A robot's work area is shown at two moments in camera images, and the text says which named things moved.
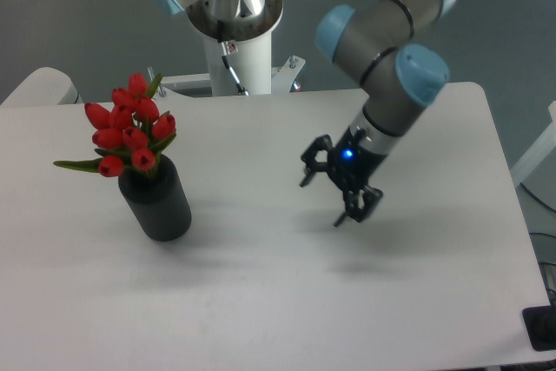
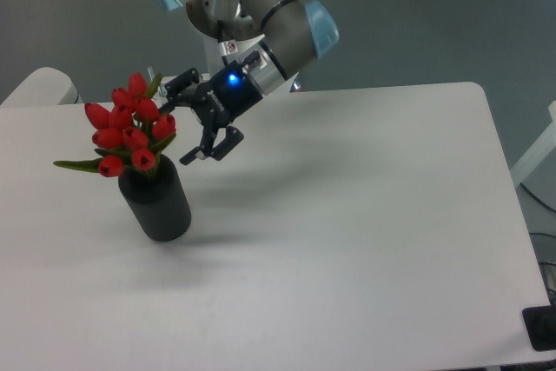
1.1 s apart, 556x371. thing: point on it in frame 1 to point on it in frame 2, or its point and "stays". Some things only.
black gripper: [352, 165] to [218, 102]
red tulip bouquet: [131, 131] stays
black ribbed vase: [158, 198] stays
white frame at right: [523, 168] stays
